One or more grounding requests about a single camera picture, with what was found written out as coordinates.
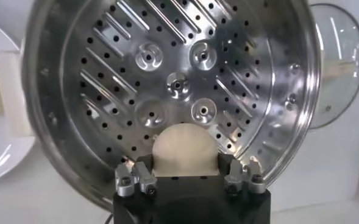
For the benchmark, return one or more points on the stainless steel steamer basket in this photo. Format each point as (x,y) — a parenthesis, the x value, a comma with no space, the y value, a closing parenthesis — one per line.
(173,61)

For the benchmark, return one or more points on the round glass lid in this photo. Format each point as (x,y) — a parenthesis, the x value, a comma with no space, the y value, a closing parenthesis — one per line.
(334,76)

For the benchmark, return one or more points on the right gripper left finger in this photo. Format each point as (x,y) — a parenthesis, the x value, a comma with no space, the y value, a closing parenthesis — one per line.
(144,178)

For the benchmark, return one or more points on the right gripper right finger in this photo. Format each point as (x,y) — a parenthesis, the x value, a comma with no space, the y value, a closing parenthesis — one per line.
(235,176)

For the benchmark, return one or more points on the white steamed baozi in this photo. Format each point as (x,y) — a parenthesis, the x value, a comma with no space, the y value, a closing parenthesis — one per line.
(185,152)

